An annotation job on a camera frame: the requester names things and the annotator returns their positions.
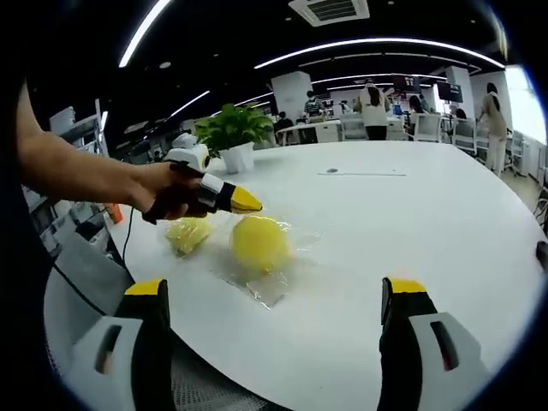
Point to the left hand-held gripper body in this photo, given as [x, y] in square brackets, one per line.
[190, 154]

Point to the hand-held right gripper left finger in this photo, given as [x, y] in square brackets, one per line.
[141, 338]

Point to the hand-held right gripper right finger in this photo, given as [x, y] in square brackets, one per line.
[406, 342]

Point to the round yellow silicone block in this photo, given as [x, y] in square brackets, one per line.
[261, 244]

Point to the rectangular yellow silicone block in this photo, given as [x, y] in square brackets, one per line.
[188, 237]

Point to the person's left hand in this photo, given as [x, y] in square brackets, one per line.
[158, 186]

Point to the white plant pot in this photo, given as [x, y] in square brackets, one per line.
[239, 159]

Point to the long ceiling light strip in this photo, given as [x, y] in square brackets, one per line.
[377, 44]
[143, 32]
[188, 106]

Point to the green leafy plant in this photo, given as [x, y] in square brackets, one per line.
[235, 126]

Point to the small orange object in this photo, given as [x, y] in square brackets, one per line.
[117, 214]

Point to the clear plastic wrap sheet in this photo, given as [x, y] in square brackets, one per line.
[267, 295]

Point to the white storage shelf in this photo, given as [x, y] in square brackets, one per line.
[81, 128]

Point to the hanging dark monitor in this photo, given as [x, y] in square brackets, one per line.
[456, 92]
[407, 83]

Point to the white ceiling air vent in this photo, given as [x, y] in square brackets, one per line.
[329, 9]

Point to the bright window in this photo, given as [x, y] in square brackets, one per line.
[526, 103]

